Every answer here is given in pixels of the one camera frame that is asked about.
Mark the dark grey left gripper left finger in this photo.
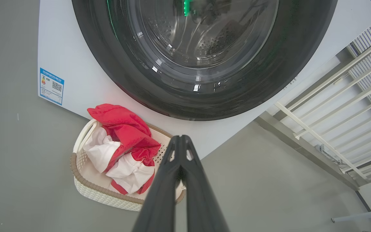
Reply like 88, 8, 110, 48
132, 135, 184, 232

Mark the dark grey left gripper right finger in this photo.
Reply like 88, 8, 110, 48
180, 135, 230, 232

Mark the red and white garment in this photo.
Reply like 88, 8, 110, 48
82, 124, 162, 195
87, 104, 152, 137

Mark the dark grey washing machine door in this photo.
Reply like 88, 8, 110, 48
72, 0, 338, 121

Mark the cream plastic laundry basket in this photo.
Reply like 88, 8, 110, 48
70, 119, 186, 212

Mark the white washing machine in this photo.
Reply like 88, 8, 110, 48
38, 0, 371, 160

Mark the white metal drying rack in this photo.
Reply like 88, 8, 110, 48
274, 19, 371, 181

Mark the white rod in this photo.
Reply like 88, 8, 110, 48
331, 208, 371, 223

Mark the blue energy label sticker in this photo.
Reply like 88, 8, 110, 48
39, 67, 65, 106

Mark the white slatted grille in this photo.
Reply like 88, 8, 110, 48
347, 24, 371, 121

